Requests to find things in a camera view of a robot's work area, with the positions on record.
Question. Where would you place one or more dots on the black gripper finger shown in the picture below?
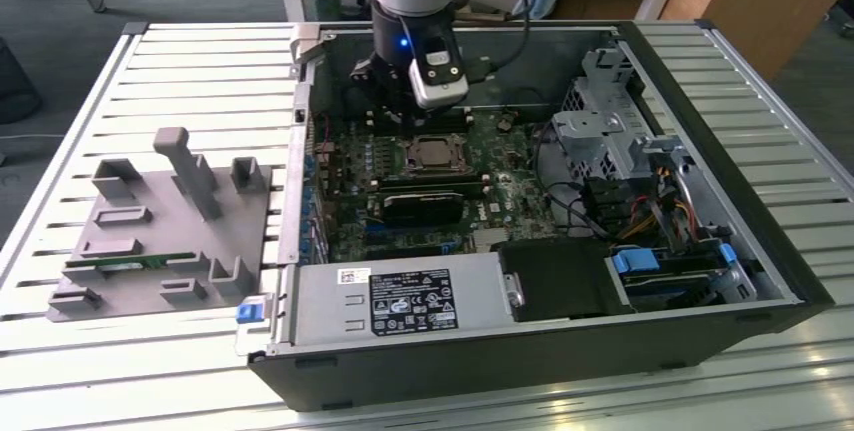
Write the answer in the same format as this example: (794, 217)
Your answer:
(415, 120)
(360, 71)

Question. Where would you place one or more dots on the silver CPU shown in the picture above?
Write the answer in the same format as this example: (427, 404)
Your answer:
(432, 152)

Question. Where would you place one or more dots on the CPU socket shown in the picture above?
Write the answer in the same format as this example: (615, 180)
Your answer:
(404, 169)

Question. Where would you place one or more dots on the black RAM slot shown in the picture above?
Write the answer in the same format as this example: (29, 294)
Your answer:
(427, 180)
(427, 191)
(447, 125)

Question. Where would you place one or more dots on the round coin battery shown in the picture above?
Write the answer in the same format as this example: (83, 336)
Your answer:
(504, 125)

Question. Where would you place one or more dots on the black graphics card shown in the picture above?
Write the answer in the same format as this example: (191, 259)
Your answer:
(420, 208)

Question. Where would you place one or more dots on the green motherboard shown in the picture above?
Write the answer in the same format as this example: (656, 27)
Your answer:
(514, 196)

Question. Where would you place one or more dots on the silver chipset heatsink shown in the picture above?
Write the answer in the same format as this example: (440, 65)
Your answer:
(490, 241)

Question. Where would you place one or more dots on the metal drive cage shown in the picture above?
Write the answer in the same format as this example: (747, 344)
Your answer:
(600, 126)

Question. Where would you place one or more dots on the black plastic shroud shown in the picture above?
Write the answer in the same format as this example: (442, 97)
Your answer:
(567, 276)

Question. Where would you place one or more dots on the grey power supply unit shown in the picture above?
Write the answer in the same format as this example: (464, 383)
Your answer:
(320, 311)

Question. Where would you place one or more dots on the hard disk in blue carrier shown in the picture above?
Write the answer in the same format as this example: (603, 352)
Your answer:
(634, 261)

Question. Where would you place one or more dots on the grey parts rack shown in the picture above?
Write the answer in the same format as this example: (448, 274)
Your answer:
(173, 246)

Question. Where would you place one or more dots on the blue case latch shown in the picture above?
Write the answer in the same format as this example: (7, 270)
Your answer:
(248, 313)

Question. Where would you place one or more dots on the green RAM stick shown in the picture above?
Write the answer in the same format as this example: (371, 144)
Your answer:
(156, 261)

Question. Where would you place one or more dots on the black open PC case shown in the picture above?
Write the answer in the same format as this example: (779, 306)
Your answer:
(467, 376)

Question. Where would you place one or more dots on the wooden cabinet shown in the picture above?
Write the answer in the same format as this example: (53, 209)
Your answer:
(767, 1)

